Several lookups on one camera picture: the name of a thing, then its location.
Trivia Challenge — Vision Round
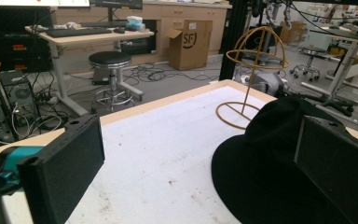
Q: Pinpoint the tissue pack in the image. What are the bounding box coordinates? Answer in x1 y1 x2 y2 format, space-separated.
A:
126 15 146 32

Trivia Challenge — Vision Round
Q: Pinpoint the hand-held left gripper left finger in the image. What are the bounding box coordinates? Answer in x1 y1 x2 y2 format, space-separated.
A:
0 113 105 224

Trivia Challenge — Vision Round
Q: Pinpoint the black equipment rack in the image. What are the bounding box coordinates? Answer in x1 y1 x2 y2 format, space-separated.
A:
0 6 54 73

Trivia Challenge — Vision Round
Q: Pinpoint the black metal post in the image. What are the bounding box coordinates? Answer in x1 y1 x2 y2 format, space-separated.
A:
219 0 250 82

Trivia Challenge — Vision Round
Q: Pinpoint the bundle of floor cables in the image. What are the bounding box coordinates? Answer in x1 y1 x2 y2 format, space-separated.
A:
122 63 222 83

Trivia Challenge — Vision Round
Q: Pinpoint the gold wire hat stand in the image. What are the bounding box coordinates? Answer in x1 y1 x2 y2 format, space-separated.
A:
215 25 290 131

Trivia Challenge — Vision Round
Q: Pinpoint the black round stool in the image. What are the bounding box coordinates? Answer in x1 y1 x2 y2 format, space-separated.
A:
88 50 145 112

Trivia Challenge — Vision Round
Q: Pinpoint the white leg table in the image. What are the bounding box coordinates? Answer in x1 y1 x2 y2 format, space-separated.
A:
301 27 358 104

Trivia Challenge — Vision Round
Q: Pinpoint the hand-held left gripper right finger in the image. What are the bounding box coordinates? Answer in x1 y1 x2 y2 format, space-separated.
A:
294 115 358 224

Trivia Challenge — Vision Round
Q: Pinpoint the brown cardboard box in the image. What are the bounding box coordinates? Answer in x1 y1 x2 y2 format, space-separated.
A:
165 19 213 71

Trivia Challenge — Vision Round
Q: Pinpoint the black stool with wheels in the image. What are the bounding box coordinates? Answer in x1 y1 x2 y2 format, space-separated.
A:
289 46 328 82

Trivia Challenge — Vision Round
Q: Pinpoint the light wooden desk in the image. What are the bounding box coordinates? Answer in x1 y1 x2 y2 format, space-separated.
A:
24 25 155 118

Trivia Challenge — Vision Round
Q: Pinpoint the black computer tower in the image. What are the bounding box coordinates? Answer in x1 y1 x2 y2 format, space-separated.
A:
0 70 41 127

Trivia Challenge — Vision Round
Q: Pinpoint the black keyboard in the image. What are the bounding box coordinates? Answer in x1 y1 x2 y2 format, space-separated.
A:
45 27 113 39

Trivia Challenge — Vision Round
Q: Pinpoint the computer monitor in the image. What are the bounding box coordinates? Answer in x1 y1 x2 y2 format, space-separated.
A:
89 0 144 22

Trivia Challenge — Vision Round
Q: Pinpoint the black hat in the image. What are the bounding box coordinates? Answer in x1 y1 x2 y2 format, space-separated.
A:
211 96 352 224

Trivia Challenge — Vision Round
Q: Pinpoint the grey round device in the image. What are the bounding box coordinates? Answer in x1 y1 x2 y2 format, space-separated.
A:
241 72 285 97

